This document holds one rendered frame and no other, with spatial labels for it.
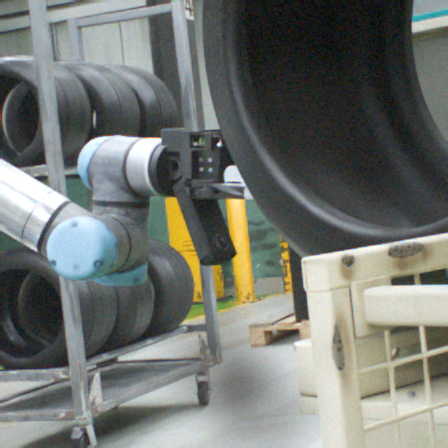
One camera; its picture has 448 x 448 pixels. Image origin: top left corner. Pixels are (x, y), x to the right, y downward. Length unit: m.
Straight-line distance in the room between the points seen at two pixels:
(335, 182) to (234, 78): 0.21
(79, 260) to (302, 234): 0.33
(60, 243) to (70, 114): 3.64
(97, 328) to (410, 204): 3.73
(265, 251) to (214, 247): 9.99
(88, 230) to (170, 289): 4.32
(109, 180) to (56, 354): 3.53
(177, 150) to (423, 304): 0.98
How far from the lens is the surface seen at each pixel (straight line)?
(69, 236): 1.54
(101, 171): 1.68
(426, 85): 2.18
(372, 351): 1.34
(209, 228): 1.57
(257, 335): 8.02
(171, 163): 1.61
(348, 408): 0.66
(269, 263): 11.54
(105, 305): 5.21
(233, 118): 1.37
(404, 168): 1.56
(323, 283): 0.66
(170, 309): 5.86
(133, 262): 1.67
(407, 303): 0.64
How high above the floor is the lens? 1.04
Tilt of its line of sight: 3 degrees down
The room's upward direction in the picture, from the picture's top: 6 degrees counter-clockwise
